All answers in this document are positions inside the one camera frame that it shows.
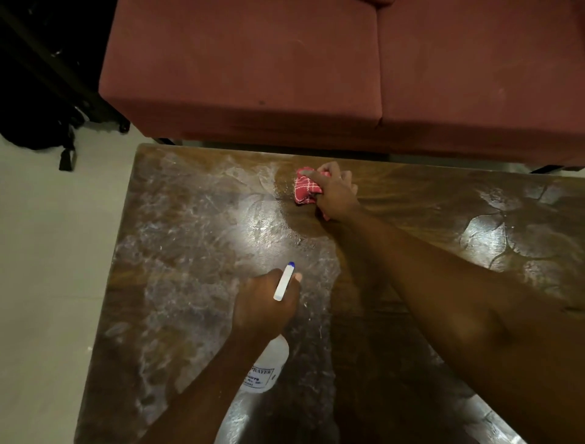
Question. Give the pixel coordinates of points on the person's left hand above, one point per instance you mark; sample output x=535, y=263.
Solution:
x=258, y=311

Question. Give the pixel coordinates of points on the person's right hand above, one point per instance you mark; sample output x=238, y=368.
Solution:
x=338, y=196

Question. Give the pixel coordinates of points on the red checked cloth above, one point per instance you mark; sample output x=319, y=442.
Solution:
x=304, y=190

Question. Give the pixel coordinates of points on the clear spray bottle blue nozzle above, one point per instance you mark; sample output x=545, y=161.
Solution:
x=269, y=366

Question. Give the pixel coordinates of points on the person's left forearm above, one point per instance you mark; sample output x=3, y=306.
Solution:
x=205, y=398

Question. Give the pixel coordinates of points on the brown marbled wooden table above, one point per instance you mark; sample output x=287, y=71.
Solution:
x=183, y=251

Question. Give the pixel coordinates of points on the red fabric sofa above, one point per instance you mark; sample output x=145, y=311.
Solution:
x=320, y=68

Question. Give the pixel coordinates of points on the black bag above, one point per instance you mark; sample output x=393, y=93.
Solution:
x=41, y=82

